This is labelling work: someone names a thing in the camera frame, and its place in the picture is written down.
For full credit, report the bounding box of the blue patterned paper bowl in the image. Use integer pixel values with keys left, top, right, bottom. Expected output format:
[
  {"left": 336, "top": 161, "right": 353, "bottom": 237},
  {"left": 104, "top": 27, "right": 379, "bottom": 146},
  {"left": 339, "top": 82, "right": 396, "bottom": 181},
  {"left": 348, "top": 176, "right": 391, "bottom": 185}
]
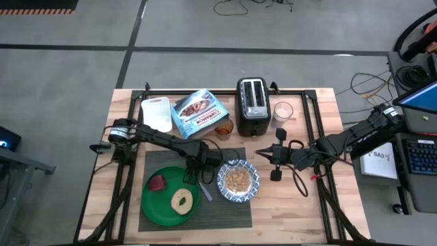
[{"left": 216, "top": 159, "right": 261, "bottom": 204}]

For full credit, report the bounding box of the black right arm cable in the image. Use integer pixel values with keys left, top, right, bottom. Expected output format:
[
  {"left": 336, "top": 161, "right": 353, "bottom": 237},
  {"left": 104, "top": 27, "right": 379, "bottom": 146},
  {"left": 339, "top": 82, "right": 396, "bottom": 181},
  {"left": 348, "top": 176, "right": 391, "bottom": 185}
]
[{"left": 289, "top": 139, "right": 354, "bottom": 198}]

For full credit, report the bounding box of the orange object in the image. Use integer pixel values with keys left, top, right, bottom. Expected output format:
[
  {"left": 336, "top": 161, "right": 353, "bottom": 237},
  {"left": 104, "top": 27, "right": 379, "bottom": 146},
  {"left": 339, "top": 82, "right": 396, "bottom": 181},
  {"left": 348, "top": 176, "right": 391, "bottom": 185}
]
[{"left": 422, "top": 22, "right": 437, "bottom": 54}]

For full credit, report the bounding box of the grey side table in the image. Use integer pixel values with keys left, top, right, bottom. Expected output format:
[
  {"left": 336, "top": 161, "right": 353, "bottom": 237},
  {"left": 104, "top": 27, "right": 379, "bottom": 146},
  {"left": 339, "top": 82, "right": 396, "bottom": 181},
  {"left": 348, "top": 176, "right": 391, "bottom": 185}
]
[{"left": 0, "top": 146, "right": 57, "bottom": 246}]

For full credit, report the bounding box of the coiled black cable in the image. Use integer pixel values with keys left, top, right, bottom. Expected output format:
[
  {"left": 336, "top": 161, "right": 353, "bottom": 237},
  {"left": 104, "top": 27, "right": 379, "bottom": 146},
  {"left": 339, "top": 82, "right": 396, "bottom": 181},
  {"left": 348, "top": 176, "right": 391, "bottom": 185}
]
[{"left": 395, "top": 64, "right": 429, "bottom": 90}]

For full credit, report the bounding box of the grey desk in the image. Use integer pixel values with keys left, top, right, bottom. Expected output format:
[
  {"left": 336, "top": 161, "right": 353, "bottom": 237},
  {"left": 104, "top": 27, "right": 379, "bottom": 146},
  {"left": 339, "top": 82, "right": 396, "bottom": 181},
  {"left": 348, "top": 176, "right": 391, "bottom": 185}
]
[{"left": 353, "top": 51, "right": 437, "bottom": 215}]

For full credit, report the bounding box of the silver table knife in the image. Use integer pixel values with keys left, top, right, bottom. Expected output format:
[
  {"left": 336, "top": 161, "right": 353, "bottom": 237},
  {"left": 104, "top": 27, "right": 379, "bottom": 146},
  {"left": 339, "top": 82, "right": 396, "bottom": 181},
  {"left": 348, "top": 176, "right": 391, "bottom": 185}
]
[{"left": 198, "top": 180, "right": 214, "bottom": 202}]

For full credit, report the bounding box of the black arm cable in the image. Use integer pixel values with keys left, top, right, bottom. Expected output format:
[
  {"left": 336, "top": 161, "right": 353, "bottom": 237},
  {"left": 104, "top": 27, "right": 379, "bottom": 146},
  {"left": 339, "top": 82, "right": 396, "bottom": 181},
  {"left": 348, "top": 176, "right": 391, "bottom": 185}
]
[
  {"left": 289, "top": 139, "right": 354, "bottom": 198},
  {"left": 199, "top": 138, "right": 242, "bottom": 185}
]

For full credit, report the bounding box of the laptop with blue screen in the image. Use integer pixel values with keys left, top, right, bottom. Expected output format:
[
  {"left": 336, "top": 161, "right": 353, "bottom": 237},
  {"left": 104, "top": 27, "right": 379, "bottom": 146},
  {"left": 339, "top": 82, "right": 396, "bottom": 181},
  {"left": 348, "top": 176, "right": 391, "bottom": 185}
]
[{"left": 391, "top": 80, "right": 437, "bottom": 135}]

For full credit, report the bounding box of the black looped floor cable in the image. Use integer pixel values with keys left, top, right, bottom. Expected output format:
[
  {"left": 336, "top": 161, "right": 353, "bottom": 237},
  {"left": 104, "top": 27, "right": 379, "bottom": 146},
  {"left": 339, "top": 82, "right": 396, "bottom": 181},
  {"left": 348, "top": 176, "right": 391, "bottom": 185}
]
[{"left": 214, "top": 0, "right": 294, "bottom": 16}]

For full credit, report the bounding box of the amber glass cup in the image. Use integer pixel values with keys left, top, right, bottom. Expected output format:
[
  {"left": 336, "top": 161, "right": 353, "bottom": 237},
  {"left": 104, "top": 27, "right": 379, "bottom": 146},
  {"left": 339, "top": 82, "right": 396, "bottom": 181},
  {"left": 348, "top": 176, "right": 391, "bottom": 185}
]
[{"left": 214, "top": 118, "right": 235, "bottom": 142}]

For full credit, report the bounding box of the toasted bagel half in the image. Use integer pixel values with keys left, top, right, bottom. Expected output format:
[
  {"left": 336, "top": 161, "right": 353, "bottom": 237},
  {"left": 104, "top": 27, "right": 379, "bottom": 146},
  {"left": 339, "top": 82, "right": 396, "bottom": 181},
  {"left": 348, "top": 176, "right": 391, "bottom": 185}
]
[{"left": 170, "top": 188, "right": 194, "bottom": 216}]

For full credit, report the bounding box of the black backlit keyboard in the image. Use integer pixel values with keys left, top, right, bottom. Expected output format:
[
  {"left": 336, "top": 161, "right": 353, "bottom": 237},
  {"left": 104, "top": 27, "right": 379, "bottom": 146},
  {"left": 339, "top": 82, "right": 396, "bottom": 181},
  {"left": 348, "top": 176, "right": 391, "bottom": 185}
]
[{"left": 402, "top": 138, "right": 437, "bottom": 177}]

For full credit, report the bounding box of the yellow floor cable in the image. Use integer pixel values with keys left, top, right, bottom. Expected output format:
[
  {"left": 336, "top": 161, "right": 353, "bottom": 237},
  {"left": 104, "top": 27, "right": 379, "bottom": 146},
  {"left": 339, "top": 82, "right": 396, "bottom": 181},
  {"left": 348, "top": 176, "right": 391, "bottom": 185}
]
[{"left": 361, "top": 91, "right": 391, "bottom": 111}]

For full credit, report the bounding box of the white plastic container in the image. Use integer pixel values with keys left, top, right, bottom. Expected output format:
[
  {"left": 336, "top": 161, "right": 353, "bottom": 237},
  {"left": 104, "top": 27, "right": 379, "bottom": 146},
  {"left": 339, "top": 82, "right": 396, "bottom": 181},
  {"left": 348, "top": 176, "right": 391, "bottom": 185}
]
[{"left": 141, "top": 96, "right": 173, "bottom": 133}]

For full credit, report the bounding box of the black aluminium table frame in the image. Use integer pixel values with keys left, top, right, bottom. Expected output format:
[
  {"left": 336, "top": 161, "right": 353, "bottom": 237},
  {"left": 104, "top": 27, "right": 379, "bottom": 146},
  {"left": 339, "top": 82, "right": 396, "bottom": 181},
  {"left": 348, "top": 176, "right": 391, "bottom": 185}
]
[{"left": 73, "top": 81, "right": 371, "bottom": 245}]

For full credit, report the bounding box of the black hazard-striped mat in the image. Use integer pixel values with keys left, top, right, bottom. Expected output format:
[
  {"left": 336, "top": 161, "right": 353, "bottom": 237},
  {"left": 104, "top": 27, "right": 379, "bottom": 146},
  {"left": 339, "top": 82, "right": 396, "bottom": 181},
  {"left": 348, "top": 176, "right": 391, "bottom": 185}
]
[{"left": 0, "top": 0, "right": 80, "bottom": 16}]

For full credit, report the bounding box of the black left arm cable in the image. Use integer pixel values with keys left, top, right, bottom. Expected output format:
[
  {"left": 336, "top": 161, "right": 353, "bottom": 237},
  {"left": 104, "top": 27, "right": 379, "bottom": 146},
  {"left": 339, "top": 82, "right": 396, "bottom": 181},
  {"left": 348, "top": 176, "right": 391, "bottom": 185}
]
[{"left": 199, "top": 138, "right": 242, "bottom": 185}]

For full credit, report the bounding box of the black two-slot toaster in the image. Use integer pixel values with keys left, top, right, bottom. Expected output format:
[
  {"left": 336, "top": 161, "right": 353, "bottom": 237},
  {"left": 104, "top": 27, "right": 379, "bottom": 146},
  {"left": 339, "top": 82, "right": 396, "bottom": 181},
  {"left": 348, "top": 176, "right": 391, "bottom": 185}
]
[{"left": 234, "top": 77, "right": 272, "bottom": 138}]

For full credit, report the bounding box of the blue cinnamon squares cereal box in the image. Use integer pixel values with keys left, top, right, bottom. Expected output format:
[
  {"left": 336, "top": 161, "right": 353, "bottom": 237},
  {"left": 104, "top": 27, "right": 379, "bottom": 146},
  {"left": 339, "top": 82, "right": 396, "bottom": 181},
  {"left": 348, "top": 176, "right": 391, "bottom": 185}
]
[{"left": 170, "top": 88, "right": 230, "bottom": 140}]

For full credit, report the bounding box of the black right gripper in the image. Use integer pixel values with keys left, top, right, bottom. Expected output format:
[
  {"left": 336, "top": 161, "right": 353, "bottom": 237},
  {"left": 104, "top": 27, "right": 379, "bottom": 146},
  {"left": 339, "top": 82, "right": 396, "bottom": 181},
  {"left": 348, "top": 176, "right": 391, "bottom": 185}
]
[{"left": 255, "top": 128, "right": 296, "bottom": 182}]

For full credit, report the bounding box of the red fruit piece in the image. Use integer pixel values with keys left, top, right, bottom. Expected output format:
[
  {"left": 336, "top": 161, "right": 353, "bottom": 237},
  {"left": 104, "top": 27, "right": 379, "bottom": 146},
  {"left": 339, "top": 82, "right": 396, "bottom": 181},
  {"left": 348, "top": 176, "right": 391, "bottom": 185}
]
[{"left": 147, "top": 174, "right": 167, "bottom": 192}]

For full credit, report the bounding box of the white paper sheet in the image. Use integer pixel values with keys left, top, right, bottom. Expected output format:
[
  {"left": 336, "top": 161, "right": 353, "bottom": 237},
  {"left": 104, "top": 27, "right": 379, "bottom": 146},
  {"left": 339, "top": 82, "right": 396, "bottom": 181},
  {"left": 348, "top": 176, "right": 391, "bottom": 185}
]
[{"left": 360, "top": 150, "right": 399, "bottom": 180}]

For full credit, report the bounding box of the black device with blue light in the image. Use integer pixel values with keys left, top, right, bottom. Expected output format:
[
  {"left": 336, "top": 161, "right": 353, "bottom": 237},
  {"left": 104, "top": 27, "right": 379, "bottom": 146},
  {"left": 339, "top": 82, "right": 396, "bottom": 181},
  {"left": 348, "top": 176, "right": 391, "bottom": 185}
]
[{"left": 0, "top": 125, "right": 22, "bottom": 153}]

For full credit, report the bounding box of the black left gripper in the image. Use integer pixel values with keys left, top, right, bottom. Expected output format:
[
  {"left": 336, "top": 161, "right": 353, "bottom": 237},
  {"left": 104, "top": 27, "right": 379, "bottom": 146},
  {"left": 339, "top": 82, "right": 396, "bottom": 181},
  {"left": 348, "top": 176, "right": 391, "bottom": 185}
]
[{"left": 184, "top": 148, "right": 223, "bottom": 186}]

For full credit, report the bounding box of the glass of milk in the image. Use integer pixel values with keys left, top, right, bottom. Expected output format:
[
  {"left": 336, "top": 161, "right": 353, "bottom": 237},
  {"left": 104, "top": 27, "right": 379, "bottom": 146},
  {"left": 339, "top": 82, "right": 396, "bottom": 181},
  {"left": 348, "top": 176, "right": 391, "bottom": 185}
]
[{"left": 271, "top": 100, "right": 294, "bottom": 130}]

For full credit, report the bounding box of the grey woven placemat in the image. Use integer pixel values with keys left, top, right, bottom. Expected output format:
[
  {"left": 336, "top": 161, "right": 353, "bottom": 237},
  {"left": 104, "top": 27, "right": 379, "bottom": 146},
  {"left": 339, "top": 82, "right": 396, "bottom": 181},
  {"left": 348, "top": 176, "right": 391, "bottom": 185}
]
[{"left": 138, "top": 147, "right": 253, "bottom": 232}]

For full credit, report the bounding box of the cinnamon cereal squares heap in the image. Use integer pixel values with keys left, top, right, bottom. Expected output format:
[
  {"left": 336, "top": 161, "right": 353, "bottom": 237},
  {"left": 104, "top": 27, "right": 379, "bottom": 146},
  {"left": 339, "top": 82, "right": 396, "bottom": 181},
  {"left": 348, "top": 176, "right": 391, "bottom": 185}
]
[{"left": 225, "top": 169, "right": 252, "bottom": 194}]

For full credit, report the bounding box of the green plastic plate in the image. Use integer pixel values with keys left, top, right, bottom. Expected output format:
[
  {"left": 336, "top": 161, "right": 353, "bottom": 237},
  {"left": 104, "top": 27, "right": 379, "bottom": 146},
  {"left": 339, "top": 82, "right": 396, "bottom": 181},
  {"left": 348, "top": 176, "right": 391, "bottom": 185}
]
[{"left": 141, "top": 166, "right": 201, "bottom": 228}]

